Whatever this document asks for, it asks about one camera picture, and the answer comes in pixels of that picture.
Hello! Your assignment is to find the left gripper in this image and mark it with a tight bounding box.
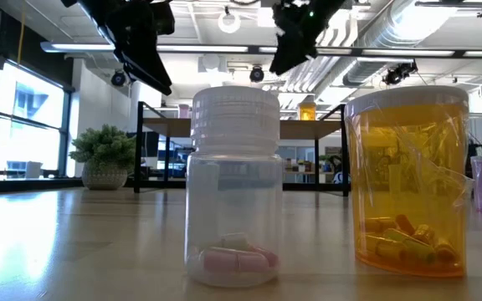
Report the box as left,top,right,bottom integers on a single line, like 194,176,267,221
61,0,176,96

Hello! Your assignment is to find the white hanging ring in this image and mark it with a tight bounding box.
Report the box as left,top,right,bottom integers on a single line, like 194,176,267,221
218,10,242,34

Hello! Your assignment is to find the orange pill bottle white cap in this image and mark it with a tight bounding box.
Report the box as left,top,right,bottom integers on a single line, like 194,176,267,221
298,102,317,122
343,85,471,278

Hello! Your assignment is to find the silver ventilation duct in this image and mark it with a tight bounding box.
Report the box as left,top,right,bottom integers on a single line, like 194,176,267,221
341,0,459,87

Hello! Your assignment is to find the wooden shelf black metal frame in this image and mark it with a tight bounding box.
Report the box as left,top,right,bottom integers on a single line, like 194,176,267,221
133,101,350,197

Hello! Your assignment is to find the long ceiling light bar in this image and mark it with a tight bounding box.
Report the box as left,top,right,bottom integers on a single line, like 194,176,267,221
39,41,482,59

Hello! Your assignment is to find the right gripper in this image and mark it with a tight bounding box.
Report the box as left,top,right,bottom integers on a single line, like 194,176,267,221
269,0,346,76

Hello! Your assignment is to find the yellow hanging cord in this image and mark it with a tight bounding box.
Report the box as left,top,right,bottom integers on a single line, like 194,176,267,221
17,8,27,64

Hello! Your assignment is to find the clear bottle with pink capsules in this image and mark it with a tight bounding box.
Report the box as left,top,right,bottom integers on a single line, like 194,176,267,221
184,85,285,288

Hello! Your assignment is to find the potted green plant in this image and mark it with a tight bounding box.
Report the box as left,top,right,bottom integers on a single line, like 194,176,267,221
68,124,137,191

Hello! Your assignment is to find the large black-framed window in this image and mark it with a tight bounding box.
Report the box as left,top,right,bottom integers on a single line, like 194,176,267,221
0,62,74,181

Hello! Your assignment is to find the black ceiling camera rig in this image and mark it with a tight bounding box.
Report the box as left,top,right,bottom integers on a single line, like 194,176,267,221
382,61,418,87

